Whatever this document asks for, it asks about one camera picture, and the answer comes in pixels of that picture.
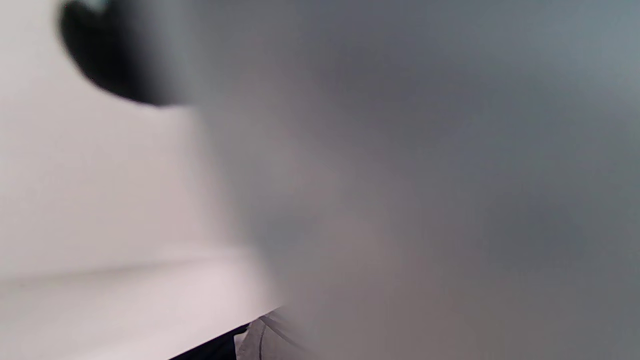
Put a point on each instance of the person's left hand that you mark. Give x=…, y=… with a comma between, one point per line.
x=115, y=55

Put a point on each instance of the light blue gift wrapping paper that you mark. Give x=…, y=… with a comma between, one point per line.
x=450, y=100

